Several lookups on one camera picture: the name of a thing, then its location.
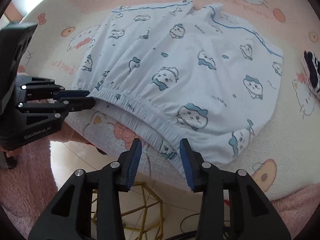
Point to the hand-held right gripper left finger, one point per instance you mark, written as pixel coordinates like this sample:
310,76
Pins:
135,160

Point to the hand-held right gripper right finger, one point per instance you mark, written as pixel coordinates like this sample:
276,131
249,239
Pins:
186,160

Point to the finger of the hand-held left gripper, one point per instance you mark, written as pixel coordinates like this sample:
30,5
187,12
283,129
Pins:
82,103
75,94

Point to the person's left hand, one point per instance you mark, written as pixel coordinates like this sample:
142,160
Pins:
11,153

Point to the light blue printed pants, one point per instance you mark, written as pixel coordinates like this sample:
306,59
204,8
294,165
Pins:
175,80

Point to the red and black slipper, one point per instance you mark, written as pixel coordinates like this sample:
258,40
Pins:
101,152

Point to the pink cartoon cat printed blanket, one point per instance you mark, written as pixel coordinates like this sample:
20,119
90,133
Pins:
62,55

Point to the navy shorts with white stripes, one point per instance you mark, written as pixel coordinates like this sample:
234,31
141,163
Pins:
313,67

